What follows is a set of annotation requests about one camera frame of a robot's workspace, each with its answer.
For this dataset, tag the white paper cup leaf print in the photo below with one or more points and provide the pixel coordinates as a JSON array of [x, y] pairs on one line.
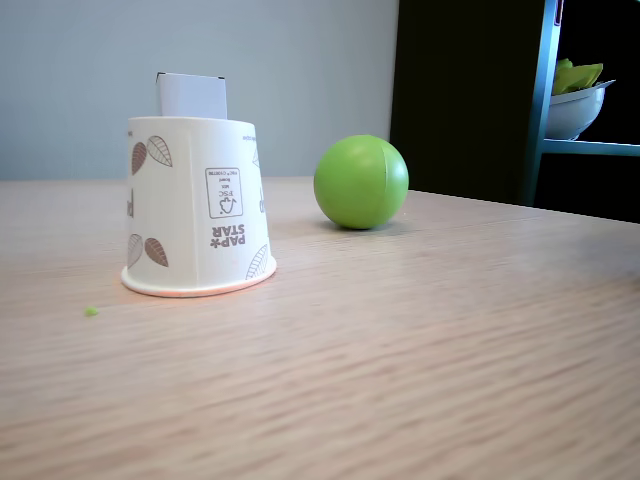
[[170, 220]]

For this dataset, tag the green items in bowl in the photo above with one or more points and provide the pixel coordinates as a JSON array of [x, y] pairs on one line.
[[575, 77]]

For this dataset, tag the small green crumb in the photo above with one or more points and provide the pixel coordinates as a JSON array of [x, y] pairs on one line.
[[91, 311]]

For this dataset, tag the dark cabinet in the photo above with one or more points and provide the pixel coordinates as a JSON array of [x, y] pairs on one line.
[[460, 100]]

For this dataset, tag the green foam ball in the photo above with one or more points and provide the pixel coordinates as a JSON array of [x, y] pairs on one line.
[[357, 185]]

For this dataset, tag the white rectangular box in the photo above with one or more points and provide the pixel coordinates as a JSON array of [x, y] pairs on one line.
[[192, 97]]

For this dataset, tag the white bowl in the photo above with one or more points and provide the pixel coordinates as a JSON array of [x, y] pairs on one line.
[[572, 115]]

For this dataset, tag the blue metal shelf frame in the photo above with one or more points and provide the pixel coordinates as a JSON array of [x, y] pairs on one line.
[[542, 100]]

